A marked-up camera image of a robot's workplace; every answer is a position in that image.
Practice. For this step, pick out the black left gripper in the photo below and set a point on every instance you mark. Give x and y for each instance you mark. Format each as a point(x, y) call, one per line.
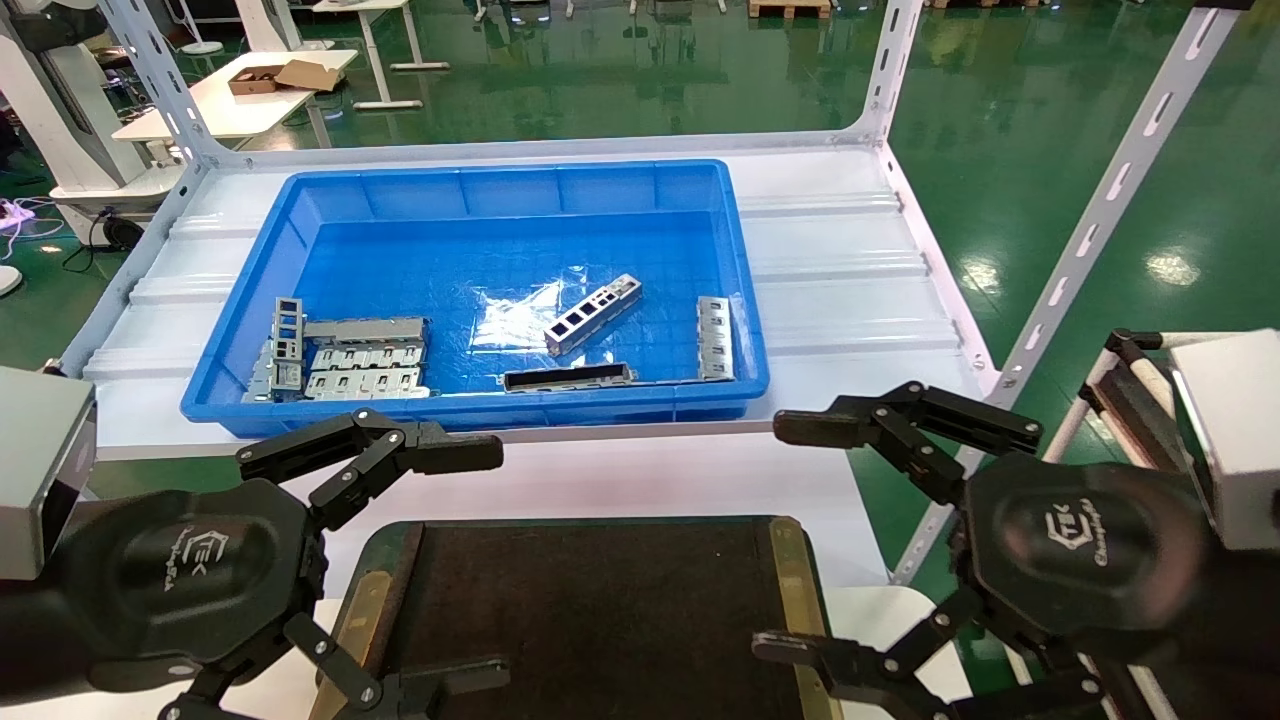
point(190, 570)

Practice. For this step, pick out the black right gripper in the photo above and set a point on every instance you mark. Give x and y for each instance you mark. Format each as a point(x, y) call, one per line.
point(1090, 560)

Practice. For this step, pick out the grey metal part square holes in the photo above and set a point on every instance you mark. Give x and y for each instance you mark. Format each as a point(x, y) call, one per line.
point(590, 315)

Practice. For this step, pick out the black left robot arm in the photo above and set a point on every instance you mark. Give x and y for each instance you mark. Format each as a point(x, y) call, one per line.
point(35, 650)

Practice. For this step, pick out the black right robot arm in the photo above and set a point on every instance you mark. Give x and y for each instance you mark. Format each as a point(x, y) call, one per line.
point(1230, 640)

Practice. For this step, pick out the black container brass edges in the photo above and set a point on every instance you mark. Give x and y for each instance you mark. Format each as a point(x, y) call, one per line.
point(600, 610)

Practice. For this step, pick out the grey slotted metal part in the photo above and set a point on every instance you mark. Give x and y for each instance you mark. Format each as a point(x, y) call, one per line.
point(714, 340)

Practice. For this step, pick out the grey flat metal part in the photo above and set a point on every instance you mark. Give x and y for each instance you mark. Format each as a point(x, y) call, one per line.
point(260, 380)

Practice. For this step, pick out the clear plastic film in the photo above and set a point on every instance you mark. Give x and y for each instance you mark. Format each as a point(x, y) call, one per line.
point(510, 320)

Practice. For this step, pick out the white slotted metal rack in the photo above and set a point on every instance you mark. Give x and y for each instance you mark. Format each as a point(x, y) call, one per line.
point(850, 290)

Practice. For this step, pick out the blue plastic bin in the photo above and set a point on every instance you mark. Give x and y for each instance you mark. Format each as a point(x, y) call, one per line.
point(500, 190)

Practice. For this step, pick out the white work table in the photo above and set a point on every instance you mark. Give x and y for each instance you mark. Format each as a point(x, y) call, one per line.
point(220, 105)

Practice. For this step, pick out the open cardboard box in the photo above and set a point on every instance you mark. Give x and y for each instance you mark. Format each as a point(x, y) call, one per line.
point(280, 76)

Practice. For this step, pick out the white table with legs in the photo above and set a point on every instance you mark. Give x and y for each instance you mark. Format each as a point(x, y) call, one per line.
point(375, 40)

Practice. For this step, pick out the wooden pallet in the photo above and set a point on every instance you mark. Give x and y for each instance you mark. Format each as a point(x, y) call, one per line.
point(790, 8)

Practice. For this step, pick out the white round stand base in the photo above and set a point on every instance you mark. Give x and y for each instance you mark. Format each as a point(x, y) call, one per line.
point(200, 45)

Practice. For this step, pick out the white machine base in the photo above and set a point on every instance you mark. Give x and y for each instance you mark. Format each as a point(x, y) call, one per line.
point(70, 110)

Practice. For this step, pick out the dark hollow metal bracket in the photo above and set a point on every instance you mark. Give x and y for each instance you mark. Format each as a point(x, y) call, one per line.
point(570, 378)

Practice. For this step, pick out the grey upright windowed bracket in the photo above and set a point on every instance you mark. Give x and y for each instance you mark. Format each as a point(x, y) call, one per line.
point(288, 350)

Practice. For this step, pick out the white black cart frame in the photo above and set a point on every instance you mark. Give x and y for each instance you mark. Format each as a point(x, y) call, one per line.
point(1130, 400)

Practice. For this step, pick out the light grey left wrist camera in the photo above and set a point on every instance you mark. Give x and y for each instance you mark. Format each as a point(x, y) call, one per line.
point(40, 470)

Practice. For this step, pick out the light grey wrist camera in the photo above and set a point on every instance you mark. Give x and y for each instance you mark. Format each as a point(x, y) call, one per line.
point(1240, 430)
point(40, 470)

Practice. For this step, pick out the light grey right wrist camera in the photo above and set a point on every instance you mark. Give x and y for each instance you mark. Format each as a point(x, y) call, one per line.
point(1240, 430)

